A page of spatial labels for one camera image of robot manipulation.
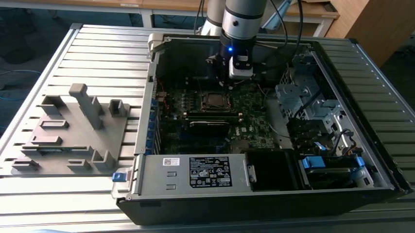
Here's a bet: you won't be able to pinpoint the green RAM stick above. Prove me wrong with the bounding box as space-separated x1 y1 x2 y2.
37 148 70 154

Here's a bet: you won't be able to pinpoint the black PC case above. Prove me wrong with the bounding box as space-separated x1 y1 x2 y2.
109 33 415 226

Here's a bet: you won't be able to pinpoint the coloured power wires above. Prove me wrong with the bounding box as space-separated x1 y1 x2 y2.
342 143 362 157

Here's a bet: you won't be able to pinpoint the silver metal drive cage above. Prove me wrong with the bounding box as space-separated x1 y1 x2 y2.
274 46 349 136

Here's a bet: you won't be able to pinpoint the hard disk in blue carrier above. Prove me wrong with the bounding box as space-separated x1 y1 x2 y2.
300 156 366 190

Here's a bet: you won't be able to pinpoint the blue floor cable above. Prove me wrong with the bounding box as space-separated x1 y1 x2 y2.
0 69 42 101

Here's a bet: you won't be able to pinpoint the black graphics card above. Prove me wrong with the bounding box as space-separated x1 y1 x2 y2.
188 120 230 139

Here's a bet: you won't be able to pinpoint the grey slanted plate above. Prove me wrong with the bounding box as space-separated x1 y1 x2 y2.
264 99 294 149

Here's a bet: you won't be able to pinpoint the small chipset heatsink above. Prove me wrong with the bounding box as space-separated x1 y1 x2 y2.
230 140 250 150

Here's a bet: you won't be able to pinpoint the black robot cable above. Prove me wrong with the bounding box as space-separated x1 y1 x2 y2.
193 0 302 59

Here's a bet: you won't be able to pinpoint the green motherboard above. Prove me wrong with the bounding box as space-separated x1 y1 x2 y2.
152 77 294 155

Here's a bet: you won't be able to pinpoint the CPU socket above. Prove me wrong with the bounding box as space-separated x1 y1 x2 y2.
200 91 234 112

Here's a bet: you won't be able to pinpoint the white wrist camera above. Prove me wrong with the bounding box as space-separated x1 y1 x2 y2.
228 55 253 80

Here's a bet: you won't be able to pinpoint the grey power supply unit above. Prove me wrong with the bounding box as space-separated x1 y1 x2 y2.
137 153 253 195

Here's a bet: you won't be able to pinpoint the grey case handle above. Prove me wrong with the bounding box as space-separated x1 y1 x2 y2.
146 33 172 53

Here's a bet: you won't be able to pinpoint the black wire bundle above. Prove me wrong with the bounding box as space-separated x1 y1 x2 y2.
286 118 324 149

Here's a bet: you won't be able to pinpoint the wooden cabinet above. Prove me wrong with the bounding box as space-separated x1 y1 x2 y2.
325 0 415 67

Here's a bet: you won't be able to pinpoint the wooden desk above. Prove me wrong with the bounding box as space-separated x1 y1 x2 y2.
0 0 340 37

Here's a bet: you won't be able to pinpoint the grey parts rack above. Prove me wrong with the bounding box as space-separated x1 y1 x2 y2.
10 83 130 176

